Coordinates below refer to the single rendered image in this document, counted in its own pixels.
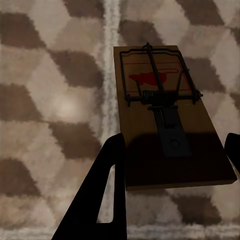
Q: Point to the mousetrap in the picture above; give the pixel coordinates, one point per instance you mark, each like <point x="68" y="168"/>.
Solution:
<point x="169" y="140"/>

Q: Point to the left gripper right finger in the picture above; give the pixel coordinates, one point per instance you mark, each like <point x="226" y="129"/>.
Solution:
<point x="232" y="149"/>

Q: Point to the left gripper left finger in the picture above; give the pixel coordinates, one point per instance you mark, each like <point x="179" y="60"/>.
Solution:
<point x="79" y="222"/>

